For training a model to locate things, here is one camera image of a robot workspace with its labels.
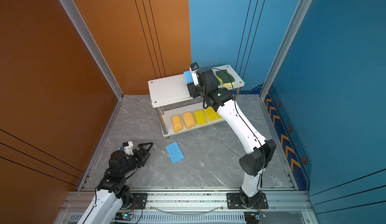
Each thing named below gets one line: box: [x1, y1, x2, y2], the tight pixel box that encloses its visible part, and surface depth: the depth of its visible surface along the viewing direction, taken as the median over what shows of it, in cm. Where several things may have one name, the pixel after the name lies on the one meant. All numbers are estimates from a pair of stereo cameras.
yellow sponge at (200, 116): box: [193, 108, 208, 126], surface depth 99 cm
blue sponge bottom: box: [183, 70, 194, 85], surface depth 75 cm
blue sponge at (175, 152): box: [164, 141, 185, 164], surface depth 91 cm
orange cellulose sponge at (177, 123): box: [171, 114, 183, 134], surface depth 96 cm
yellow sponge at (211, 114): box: [203, 106, 224, 123], surface depth 99 cm
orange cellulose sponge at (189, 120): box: [182, 111, 196, 130], surface depth 96 cm
